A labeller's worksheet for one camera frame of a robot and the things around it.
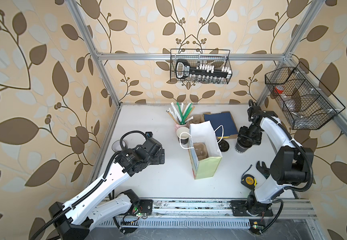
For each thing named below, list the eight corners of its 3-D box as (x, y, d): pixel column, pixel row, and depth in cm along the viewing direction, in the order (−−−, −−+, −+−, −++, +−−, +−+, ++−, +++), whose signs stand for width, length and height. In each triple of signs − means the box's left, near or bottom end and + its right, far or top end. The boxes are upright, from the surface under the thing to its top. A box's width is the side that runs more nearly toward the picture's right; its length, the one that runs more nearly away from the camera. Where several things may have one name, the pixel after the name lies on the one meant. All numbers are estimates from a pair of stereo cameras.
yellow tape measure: (239, 182, 84) (241, 180, 81) (243, 173, 87) (245, 171, 85) (252, 190, 82) (254, 189, 79) (255, 181, 85) (258, 179, 82)
